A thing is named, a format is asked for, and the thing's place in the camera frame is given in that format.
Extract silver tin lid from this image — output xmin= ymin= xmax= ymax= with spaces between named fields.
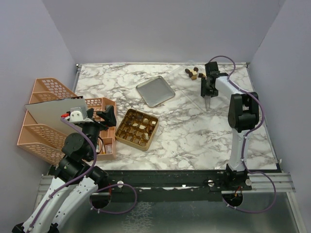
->
xmin=136 ymin=76 xmax=175 ymax=108

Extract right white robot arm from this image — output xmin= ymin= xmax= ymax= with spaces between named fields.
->
xmin=199 ymin=71 xmax=259 ymax=190

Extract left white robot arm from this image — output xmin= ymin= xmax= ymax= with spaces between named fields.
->
xmin=12 ymin=105 xmax=117 ymax=233

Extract peach desk organizer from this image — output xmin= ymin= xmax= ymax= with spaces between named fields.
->
xmin=86 ymin=98 xmax=117 ymax=161

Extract peach mesh file rack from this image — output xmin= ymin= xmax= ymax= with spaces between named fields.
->
xmin=17 ymin=77 xmax=91 ymax=165

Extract black mounting rail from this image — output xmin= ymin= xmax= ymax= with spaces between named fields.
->
xmin=41 ymin=169 xmax=297 ymax=202

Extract gold chocolate box tray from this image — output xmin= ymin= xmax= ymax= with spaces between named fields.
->
xmin=115 ymin=109 xmax=159 ymax=151

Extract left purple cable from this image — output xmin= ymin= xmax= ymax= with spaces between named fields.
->
xmin=23 ymin=116 xmax=137 ymax=233

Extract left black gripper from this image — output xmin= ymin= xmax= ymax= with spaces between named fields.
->
xmin=81 ymin=105 xmax=117 ymax=159

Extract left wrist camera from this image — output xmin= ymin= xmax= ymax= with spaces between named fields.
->
xmin=61 ymin=107 xmax=94 ymax=124

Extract black metal tongs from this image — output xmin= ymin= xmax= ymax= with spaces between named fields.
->
xmin=204 ymin=96 xmax=211 ymax=111

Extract white board sheet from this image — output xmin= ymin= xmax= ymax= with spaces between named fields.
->
xmin=25 ymin=97 xmax=87 ymax=135

